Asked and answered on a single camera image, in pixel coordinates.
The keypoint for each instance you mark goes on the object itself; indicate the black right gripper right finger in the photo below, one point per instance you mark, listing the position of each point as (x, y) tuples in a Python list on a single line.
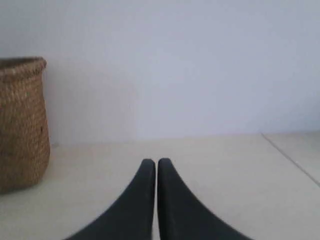
[(181, 216)]

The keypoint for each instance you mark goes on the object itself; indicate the woven brown wicker basket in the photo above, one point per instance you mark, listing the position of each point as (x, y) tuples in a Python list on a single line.
[(24, 134)]

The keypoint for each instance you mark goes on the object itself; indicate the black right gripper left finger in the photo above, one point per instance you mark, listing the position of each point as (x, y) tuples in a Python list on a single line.
[(130, 217)]

